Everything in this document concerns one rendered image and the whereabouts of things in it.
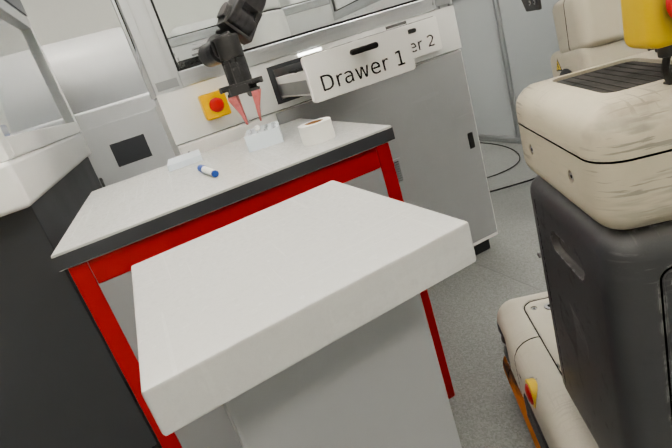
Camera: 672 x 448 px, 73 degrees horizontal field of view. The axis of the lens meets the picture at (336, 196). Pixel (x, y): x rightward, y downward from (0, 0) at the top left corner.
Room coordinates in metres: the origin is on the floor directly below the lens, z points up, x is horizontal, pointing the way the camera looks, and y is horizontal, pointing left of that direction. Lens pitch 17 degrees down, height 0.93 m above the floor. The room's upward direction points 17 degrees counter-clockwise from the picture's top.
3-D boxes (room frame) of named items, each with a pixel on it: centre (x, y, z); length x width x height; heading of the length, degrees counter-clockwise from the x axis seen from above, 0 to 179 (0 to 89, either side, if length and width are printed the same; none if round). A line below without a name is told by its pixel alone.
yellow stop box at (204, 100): (1.35, 0.25, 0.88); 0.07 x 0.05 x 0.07; 108
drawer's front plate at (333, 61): (1.16, -0.16, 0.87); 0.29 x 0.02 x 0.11; 108
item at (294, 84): (1.36, -0.09, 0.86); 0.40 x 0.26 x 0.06; 18
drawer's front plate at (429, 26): (1.56, -0.36, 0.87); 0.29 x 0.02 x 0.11; 108
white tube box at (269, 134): (1.13, 0.12, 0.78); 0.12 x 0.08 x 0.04; 3
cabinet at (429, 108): (1.94, 0.05, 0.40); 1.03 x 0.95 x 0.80; 108
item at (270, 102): (1.94, 0.05, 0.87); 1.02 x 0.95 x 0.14; 108
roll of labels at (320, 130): (0.94, 0.00, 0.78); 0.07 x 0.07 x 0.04
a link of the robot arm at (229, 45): (1.13, 0.14, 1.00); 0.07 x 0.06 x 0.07; 40
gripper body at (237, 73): (1.13, 0.13, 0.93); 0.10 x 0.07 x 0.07; 92
